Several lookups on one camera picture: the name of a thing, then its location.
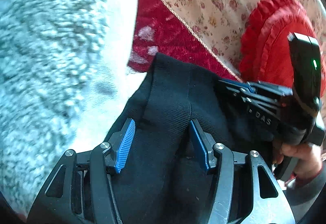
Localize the red and white plush blanket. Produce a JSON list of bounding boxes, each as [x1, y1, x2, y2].
[[128, 0, 240, 81]]

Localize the black knit pants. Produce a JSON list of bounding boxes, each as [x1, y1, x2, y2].
[[110, 53, 272, 223]]

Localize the red heart-shaped ruffled pillow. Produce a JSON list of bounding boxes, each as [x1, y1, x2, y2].
[[239, 0, 317, 88]]

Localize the grey fluffy fleece garment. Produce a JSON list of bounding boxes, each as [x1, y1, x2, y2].
[[1, 0, 144, 215]]

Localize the person's right hand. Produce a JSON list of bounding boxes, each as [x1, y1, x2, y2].
[[272, 140, 323, 180]]

